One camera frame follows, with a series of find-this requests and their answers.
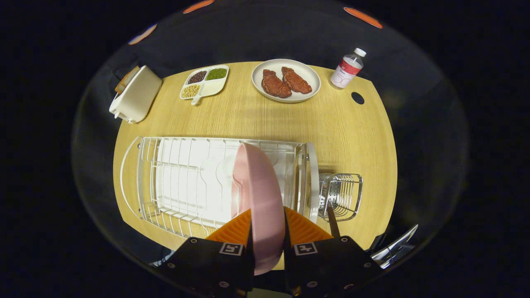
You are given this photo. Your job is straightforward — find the metal wire basket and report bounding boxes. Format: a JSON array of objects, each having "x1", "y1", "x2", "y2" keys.
[{"x1": 319, "y1": 173, "x2": 364, "y2": 222}]

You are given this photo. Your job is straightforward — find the white divided bean dish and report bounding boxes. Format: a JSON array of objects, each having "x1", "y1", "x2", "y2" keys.
[{"x1": 179, "y1": 65, "x2": 229, "y2": 106}]

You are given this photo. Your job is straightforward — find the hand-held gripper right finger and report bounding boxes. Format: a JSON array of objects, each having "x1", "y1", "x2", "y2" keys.
[{"x1": 283, "y1": 206, "x2": 383, "y2": 298}]

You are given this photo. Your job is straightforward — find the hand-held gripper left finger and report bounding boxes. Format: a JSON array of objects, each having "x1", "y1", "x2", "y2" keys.
[{"x1": 157, "y1": 209, "x2": 254, "y2": 298}]

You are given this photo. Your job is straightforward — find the white toaster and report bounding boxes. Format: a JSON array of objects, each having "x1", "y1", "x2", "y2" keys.
[{"x1": 109, "y1": 65, "x2": 163, "y2": 124}]

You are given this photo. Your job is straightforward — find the white drip tray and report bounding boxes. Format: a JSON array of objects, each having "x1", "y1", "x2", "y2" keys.
[{"x1": 155, "y1": 139, "x2": 299, "y2": 224}]

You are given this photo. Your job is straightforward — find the clear plastic bottle red label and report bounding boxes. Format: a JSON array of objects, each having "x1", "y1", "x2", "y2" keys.
[{"x1": 330, "y1": 48, "x2": 367, "y2": 89}]

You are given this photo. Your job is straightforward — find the beige round plate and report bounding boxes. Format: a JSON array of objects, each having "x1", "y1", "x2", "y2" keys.
[{"x1": 251, "y1": 59, "x2": 321, "y2": 103}]

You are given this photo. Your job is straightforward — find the toast slices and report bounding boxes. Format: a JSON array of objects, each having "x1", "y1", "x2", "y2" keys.
[{"x1": 115, "y1": 66, "x2": 140, "y2": 94}]

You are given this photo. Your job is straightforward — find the pink plate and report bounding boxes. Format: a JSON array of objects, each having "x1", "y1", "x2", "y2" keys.
[{"x1": 231, "y1": 143, "x2": 286, "y2": 276}]

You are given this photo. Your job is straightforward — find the white wire dish rack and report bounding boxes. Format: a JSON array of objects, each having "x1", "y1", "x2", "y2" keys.
[{"x1": 120, "y1": 137, "x2": 320, "y2": 240}]

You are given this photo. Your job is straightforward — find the black-handled metal spoon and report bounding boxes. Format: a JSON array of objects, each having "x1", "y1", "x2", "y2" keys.
[{"x1": 327, "y1": 206, "x2": 341, "y2": 239}]

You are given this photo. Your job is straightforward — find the brown meat piece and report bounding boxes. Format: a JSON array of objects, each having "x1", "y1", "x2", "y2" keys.
[
  {"x1": 282, "y1": 67, "x2": 313, "y2": 94},
  {"x1": 262, "y1": 69, "x2": 292, "y2": 99}
]

